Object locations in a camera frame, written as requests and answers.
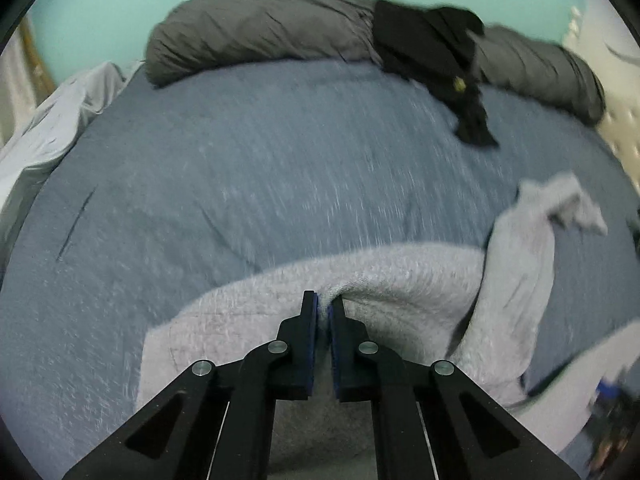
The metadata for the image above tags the grey fleece sweater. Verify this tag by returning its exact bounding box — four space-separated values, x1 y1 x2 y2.
136 171 609 461

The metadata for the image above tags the dark grey rolled duvet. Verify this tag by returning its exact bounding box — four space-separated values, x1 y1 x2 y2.
145 0 607 126

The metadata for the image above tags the light grey bed sheet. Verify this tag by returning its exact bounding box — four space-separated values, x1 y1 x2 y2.
0 60 146 241

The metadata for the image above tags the cream tufted headboard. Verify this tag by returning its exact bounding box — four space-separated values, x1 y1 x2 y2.
562 5 640 191

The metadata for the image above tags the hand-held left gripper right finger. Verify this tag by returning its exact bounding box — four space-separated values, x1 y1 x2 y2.
329 296 581 480

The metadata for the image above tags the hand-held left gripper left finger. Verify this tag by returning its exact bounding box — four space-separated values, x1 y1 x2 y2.
62 290 319 480

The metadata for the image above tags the blue patterned bedspread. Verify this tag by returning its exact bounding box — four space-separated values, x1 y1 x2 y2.
0 57 640 480

